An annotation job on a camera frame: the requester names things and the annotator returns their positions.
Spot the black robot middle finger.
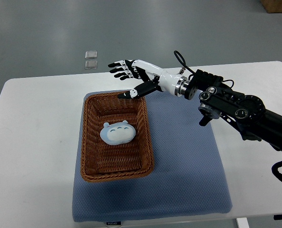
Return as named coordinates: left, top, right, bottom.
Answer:
left=114, top=72, right=134, bottom=78

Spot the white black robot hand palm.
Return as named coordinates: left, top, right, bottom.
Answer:
left=132, top=60, right=186, bottom=96

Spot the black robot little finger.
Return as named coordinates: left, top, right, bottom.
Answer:
left=108, top=59, right=135, bottom=67

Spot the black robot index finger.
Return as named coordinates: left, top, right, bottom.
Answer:
left=120, top=75, right=138, bottom=80

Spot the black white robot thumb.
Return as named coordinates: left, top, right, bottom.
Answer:
left=118, top=80, right=160, bottom=99

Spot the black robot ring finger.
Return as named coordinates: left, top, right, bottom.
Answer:
left=110, top=66, right=134, bottom=73

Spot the blue white plush toy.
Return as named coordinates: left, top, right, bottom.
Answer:
left=100, top=120, right=136, bottom=145

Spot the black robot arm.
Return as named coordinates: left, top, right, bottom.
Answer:
left=108, top=51, right=282, bottom=182

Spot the brown wicker basket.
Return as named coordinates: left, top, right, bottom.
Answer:
left=80, top=92, right=154, bottom=182

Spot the upper metal floor plate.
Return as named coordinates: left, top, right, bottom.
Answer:
left=85, top=50, right=97, bottom=59

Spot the blue padded mat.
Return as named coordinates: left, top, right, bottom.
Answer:
left=72, top=92, right=232, bottom=222

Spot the brown cardboard box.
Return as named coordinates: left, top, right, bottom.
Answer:
left=261, top=0, right=282, bottom=13

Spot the white table leg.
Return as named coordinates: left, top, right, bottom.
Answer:
left=236, top=218, right=250, bottom=228

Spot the black cable loop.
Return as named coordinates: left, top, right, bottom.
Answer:
left=173, top=50, right=196, bottom=76

